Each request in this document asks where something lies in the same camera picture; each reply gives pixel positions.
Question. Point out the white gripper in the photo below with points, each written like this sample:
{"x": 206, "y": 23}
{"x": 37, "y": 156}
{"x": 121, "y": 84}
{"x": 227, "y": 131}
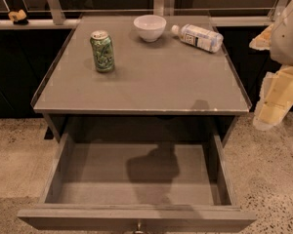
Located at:
{"x": 288, "y": 38}

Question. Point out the clear blue-label plastic bottle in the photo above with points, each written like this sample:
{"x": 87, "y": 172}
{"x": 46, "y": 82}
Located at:
{"x": 201, "y": 38}

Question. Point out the grey cabinet with top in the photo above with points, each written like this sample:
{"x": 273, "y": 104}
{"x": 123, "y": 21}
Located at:
{"x": 166, "y": 77}

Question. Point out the metal drawer knob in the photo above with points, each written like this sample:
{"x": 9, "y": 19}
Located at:
{"x": 139, "y": 229}

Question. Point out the open grey top drawer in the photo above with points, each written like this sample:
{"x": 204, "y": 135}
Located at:
{"x": 166, "y": 186}

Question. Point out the white ceramic bowl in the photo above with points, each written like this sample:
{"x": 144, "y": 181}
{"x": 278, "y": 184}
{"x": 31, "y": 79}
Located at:
{"x": 150, "y": 27}

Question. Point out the green soda can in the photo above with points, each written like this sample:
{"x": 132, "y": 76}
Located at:
{"x": 102, "y": 50}

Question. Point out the small yellow black object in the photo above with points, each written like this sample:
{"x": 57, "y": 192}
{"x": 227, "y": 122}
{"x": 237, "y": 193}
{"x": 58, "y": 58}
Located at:
{"x": 18, "y": 17}

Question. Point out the metal railing frame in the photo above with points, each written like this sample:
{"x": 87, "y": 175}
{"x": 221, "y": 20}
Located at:
{"x": 65, "y": 13}

